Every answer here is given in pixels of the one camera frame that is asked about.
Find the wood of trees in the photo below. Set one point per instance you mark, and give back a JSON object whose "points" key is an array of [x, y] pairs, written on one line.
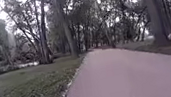
{"points": [[77, 15]]}

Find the pinkish grey paved path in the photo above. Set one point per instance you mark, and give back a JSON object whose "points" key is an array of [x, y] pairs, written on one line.
{"points": [[126, 78]]}

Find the grass lawn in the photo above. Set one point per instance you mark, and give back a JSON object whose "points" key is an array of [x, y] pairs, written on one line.
{"points": [[26, 88]]}

